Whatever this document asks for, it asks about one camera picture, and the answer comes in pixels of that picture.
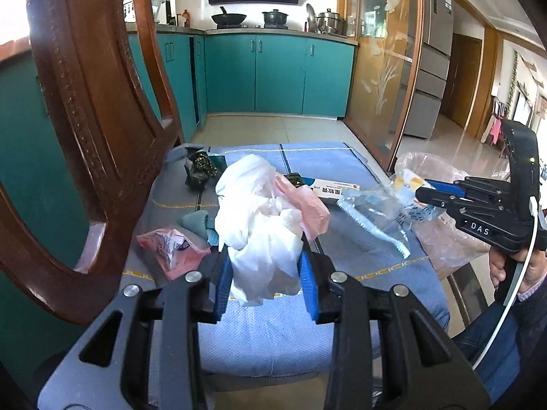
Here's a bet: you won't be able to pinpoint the white cable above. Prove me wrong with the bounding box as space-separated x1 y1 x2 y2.
471 196 543 370

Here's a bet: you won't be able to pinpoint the pink hanging garment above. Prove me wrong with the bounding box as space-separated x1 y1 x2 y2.
481 117 503 146

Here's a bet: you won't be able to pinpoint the person's right forearm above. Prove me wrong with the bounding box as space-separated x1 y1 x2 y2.
513 279 547 323

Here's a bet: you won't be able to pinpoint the carved wooden chair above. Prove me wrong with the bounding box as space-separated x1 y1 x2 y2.
0 0 184 327

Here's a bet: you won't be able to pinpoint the black wok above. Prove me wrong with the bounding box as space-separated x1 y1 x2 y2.
211 6 248 26

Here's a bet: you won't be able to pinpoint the clear plastic wrapper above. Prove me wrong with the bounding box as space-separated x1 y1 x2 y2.
335 171 437 259

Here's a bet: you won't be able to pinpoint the brown wooden door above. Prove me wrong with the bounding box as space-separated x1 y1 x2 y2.
440 32 488 131

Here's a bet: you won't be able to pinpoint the white dish rack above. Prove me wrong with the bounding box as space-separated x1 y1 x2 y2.
124 0 165 24

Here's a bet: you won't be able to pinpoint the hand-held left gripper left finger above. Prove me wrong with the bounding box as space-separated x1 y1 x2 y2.
36 245 234 410

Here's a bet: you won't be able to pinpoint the bright window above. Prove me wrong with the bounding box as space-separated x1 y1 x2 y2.
0 0 34 50

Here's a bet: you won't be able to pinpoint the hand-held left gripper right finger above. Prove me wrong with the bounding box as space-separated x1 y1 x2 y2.
297 248 492 410

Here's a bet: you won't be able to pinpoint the wooden framed etched glass door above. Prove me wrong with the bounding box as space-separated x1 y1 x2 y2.
337 0 426 172

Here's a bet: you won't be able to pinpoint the translucent plastic bag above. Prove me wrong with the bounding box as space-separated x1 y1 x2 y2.
395 151 509 280

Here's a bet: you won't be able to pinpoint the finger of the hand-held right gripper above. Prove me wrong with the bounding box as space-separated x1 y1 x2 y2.
415 187 504 223
424 176 510 201

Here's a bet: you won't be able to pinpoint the teal kitchen base cabinets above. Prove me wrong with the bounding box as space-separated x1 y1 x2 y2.
0 30 356 394

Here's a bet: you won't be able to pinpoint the person's right hand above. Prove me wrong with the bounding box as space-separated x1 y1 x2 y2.
488 248 547 300

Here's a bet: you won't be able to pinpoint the person's legs in jeans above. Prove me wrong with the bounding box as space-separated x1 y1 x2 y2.
451 297 540 406

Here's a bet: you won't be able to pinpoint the white and blue medicine box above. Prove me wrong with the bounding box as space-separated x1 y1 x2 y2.
299 177 362 202

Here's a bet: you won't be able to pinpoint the silver refrigerator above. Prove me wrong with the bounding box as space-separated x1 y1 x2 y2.
402 0 454 139

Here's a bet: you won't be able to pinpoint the white plastic bag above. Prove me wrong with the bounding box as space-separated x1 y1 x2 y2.
214 154 306 307

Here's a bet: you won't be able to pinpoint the dark cooking pot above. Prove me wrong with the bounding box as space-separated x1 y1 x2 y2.
262 9 289 27

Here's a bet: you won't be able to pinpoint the pink plastic bag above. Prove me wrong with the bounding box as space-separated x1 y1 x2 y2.
273 173 331 240

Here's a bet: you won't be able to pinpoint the pink printed snack packet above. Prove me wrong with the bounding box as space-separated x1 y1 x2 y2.
136 228 212 283

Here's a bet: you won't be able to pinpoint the dark patterned object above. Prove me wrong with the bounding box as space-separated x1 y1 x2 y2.
185 147 221 189

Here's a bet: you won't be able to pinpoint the teal cloth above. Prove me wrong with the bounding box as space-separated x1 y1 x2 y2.
177 211 221 246

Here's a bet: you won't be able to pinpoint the blue tablecloth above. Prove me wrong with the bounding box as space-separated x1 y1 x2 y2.
120 142 451 379

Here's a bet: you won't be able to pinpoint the steel stock pot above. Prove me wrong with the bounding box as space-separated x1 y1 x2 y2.
315 9 347 35

